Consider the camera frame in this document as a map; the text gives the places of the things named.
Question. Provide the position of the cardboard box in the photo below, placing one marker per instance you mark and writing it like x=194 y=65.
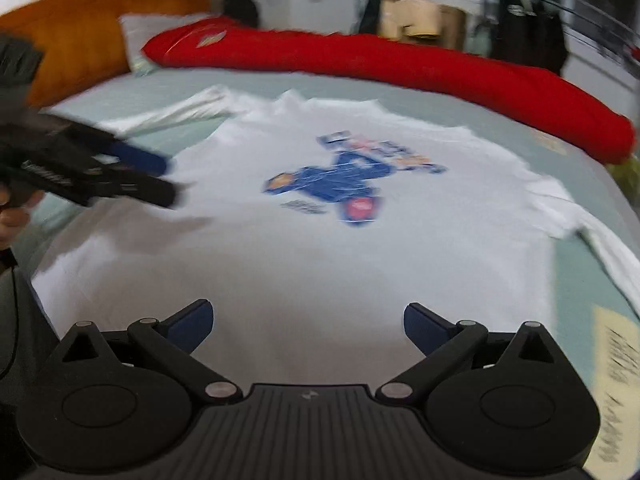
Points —
x=452 y=27

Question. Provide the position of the metal clothes rack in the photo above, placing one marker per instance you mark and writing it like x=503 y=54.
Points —
x=590 y=10

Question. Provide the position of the white printed long-sleeve shirt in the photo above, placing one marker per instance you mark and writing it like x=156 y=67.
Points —
x=300 y=270

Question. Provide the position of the yellow-green cloth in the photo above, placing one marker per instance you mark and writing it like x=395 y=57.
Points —
x=625 y=175

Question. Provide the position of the wooden headboard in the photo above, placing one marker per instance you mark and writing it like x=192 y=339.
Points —
x=65 y=35

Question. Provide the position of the grey pillow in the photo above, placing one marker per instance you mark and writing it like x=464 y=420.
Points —
x=145 y=35

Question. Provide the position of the person's left hand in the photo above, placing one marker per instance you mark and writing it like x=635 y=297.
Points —
x=12 y=220

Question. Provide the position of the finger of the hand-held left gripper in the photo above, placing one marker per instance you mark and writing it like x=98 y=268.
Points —
x=150 y=192
x=142 y=159

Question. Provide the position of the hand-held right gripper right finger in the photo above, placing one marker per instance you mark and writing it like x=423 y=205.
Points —
x=422 y=329

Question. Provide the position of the black hanging jacket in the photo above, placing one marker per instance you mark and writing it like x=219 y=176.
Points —
x=550 y=42
x=512 y=30

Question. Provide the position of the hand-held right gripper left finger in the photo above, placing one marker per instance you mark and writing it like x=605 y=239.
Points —
x=192 y=326

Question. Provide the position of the light blue checked bed sheet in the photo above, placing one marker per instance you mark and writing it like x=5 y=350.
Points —
x=575 y=300

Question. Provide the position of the black backpack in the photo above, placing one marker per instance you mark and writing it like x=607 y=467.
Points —
x=241 y=9

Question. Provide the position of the rolled red quilt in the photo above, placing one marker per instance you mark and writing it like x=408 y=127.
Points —
x=400 y=67

